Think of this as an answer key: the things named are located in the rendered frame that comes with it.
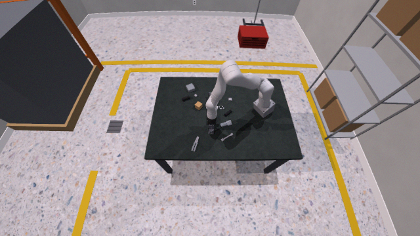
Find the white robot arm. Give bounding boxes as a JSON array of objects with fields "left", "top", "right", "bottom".
[{"left": 206, "top": 60, "right": 274, "bottom": 115}]

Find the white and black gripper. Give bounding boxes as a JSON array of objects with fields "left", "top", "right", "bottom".
[{"left": 207, "top": 113, "right": 217, "bottom": 125}]

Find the small tan box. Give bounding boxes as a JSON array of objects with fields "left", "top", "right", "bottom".
[{"left": 195, "top": 102, "right": 203, "bottom": 110}]

